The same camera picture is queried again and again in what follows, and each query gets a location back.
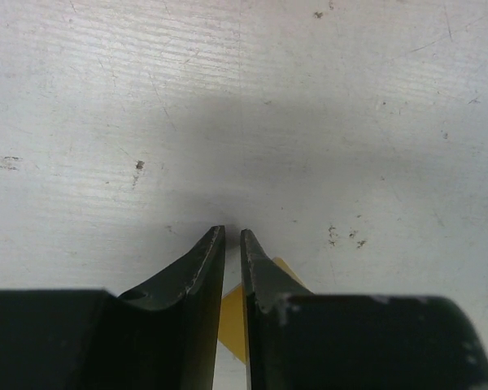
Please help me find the gold card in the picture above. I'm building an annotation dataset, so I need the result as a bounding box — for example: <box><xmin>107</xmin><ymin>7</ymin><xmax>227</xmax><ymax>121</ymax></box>
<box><xmin>218</xmin><ymin>258</ymin><xmax>314</xmax><ymax>364</ymax></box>

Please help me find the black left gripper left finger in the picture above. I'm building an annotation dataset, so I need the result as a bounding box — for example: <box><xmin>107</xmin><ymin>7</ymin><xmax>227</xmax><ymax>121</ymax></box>
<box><xmin>0</xmin><ymin>226</ymin><xmax>225</xmax><ymax>389</ymax></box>

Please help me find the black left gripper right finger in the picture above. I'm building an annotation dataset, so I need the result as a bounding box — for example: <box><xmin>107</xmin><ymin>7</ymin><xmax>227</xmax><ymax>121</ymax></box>
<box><xmin>240</xmin><ymin>229</ymin><xmax>488</xmax><ymax>389</ymax></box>

